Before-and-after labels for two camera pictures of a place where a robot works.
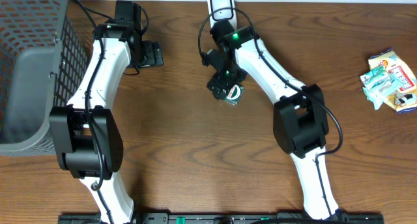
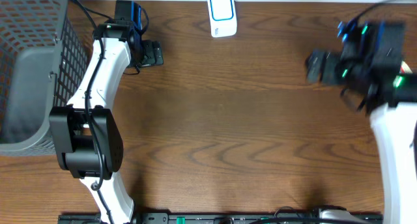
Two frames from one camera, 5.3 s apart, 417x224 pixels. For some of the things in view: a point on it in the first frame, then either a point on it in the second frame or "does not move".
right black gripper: (225, 86) → (329, 59)
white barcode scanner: (222, 6) does not move
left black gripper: (154, 57) does not move
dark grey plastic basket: (42, 62) does not move
